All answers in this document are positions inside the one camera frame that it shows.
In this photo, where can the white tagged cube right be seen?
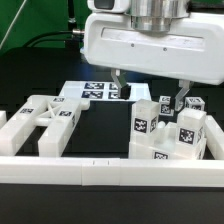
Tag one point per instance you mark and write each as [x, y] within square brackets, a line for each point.
[196, 103]

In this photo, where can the thin grey rod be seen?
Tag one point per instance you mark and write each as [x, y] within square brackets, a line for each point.
[12, 23]

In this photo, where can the white right rail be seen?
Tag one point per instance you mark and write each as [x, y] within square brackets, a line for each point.
[215, 138]

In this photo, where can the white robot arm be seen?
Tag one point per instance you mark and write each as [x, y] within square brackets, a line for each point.
[179, 39]

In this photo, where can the white tagged cube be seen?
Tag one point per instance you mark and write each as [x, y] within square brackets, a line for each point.
[165, 106]
[196, 103]

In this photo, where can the white front rail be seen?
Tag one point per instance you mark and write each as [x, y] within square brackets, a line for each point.
[111, 171]

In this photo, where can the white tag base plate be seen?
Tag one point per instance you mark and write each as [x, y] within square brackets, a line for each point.
[103, 91]

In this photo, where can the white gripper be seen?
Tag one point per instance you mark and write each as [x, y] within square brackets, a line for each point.
[180, 39]

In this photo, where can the white chair back frame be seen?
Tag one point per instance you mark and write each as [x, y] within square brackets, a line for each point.
[59, 116]

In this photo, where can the white chair seat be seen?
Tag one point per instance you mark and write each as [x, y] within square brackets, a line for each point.
[165, 146]

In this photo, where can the white left block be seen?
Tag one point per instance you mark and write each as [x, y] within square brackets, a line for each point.
[3, 118]

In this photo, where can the white rail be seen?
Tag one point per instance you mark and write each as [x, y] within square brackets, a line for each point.
[215, 138]
[111, 171]

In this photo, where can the white tagged cube left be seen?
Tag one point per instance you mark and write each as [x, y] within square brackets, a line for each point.
[165, 106]

